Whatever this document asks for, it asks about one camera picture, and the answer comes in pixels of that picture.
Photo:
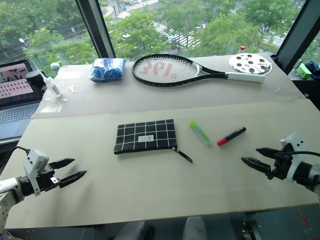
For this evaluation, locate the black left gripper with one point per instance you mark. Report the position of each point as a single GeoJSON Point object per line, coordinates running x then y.
{"type": "Point", "coordinates": [46, 177]}

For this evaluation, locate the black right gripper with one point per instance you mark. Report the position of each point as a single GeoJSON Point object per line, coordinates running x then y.
{"type": "Point", "coordinates": [281, 165]}

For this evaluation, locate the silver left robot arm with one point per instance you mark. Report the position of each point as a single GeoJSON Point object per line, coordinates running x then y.
{"type": "Point", "coordinates": [10, 192]}

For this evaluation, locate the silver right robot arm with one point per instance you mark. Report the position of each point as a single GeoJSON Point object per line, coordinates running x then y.
{"type": "Point", "coordinates": [308, 173]}

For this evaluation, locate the black white grid pencil case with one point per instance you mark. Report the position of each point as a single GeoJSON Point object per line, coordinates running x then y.
{"type": "Point", "coordinates": [145, 136]}

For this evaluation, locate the black marker with red cap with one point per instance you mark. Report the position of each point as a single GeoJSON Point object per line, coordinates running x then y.
{"type": "Point", "coordinates": [231, 136]}

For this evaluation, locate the green highlighter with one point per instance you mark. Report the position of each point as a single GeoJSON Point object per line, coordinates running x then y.
{"type": "Point", "coordinates": [200, 133]}

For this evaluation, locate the clear plastic sheet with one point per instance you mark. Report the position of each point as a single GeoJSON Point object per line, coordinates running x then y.
{"type": "Point", "coordinates": [52, 103]}

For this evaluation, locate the small white key-shaped piece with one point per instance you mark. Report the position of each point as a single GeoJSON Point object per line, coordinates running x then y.
{"type": "Point", "coordinates": [71, 88]}

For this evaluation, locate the white syringe tube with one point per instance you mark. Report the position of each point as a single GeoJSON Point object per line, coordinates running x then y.
{"type": "Point", "coordinates": [51, 86]}

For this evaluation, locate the grey laptop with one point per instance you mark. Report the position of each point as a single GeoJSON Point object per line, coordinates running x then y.
{"type": "Point", "coordinates": [16, 100]}

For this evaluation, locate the dark rounded shape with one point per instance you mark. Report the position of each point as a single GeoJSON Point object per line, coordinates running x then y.
{"type": "Point", "coordinates": [135, 231]}

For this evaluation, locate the round white perforated disc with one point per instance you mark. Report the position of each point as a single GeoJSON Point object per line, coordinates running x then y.
{"type": "Point", "coordinates": [250, 63]}

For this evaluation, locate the grey rounded shape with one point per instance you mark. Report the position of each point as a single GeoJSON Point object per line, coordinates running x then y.
{"type": "Point", "coordinates": [195, 228]}

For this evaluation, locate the green box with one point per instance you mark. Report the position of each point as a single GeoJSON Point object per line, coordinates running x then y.
{"type": "Point", "coordinates": [304, 70]}

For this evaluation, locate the black cylindrical speaker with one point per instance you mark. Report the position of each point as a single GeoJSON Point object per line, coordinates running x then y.
{"type": "Point", "coordinates": [35, 77]}

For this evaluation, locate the dark blue cloth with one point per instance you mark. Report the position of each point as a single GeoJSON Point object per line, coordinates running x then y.
{"type": "Point", "coordinates": [312, 66]}

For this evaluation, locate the blue plastic bag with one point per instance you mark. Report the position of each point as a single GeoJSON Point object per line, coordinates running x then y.
{"type": "Point", "coordinates": [107, 69]}

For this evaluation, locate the black white tennis racket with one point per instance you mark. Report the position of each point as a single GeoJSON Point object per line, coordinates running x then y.
{"type": "Point", "coordinates": [180, 68]}

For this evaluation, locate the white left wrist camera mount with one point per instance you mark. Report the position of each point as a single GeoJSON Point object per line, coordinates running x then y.
{"type": "Point", "coordinates": [34, 166]}

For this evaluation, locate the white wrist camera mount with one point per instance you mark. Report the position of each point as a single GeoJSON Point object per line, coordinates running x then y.
{"type": "Point", "coordinates": [34, 166]}
{"type": "Point", "coordinates": [294, 152]}

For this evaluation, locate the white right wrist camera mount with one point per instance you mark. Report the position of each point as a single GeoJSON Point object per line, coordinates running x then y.
{"type": "Point", "coordinates": [294, 152]}

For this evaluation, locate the black window frame post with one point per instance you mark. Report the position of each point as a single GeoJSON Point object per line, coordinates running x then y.
{"type": "Point", "coordinates": [96, 27]}
{"type": "Point", "coordinates": [297, 32]}

